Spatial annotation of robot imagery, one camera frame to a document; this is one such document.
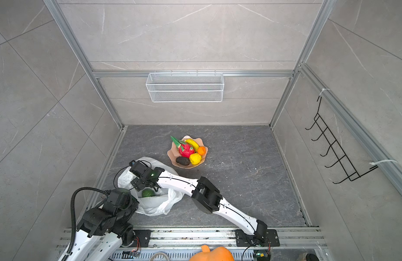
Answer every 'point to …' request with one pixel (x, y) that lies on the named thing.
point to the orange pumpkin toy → (217, 254)
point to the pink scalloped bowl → (174, 153)
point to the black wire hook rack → (343, 160)
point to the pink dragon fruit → (184, 149)
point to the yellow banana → (193, 142)
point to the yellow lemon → (195, 158)
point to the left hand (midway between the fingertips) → (142, 199)
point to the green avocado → (148, 192)
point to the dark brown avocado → (182, 161)
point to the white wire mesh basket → (185, 87)
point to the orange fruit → (201, 150)
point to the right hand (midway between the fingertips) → (141, 179)
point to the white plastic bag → (164, 198)
